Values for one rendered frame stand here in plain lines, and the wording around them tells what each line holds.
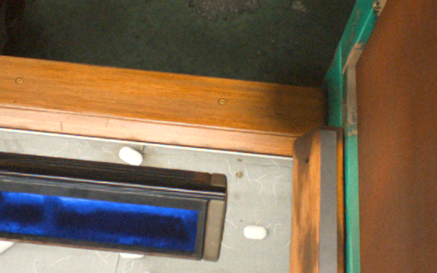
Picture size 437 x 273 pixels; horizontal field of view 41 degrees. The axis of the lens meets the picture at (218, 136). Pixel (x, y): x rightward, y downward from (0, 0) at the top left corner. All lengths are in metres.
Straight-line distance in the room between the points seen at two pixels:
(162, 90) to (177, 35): 1.01
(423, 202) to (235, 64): 1.37
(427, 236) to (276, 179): 0.39
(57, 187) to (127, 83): 0.46
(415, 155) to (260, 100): 0.39
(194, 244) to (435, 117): 0.24
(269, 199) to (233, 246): 0.09
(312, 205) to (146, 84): 0.33
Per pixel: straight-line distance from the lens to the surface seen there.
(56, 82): 0.94
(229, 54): 1.88
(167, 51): 1.88
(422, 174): 0.56
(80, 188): 0.49
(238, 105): 0.91
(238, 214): 0.86
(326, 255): 0.74
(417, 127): 0.58
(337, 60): 0.91
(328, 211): 0.76
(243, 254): 0.85
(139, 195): 0.48
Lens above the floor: 1.55
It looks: 64 degrees down
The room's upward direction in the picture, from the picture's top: 7 degrees clockwise
